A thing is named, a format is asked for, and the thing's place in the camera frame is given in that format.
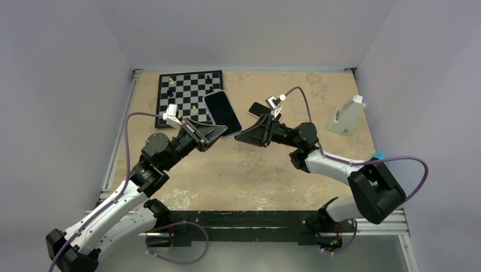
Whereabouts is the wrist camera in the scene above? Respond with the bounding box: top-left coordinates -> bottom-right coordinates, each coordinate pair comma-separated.
265,94 -> 286,117
162,104 -> 182,129

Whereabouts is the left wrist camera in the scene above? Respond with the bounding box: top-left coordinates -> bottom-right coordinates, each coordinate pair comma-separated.
162,104 -> 182,129

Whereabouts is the blue cap object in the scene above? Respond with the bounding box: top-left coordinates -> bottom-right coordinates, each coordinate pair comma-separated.
373,152 -> 386,160

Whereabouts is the phone in pink case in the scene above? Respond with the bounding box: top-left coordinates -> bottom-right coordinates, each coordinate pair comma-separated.
248,102 -> 271,118

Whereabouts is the black white chessboard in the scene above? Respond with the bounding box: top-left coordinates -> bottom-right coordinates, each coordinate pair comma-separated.
155,70 -> 223,129

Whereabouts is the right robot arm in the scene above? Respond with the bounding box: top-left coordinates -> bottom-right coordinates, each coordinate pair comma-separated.
234,114 -> 407,231

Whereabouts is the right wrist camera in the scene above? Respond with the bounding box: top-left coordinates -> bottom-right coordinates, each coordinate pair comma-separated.
265,94 -> 286,117

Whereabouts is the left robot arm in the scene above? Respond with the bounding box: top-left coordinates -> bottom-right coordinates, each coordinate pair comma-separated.
46,118 -> 227,271

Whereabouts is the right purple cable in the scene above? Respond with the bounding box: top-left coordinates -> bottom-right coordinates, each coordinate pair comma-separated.
284,86 -> 429,205

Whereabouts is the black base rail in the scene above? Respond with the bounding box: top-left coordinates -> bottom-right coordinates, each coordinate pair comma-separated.
148,210 -> 358,249

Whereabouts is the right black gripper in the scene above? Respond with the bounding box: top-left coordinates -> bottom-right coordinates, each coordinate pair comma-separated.
235,113 -> 301,148

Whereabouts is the white metronome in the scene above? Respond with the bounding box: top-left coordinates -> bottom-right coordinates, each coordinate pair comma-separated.
327,95 -> 364,136

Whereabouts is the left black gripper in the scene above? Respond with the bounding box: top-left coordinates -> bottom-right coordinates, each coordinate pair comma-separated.
162,117 -> 227,171

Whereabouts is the blue phone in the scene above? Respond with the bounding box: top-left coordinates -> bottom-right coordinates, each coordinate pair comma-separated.
202,90 -> 243,139

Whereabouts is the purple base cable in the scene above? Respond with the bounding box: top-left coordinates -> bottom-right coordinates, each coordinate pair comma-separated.
145,220 -> 209,265

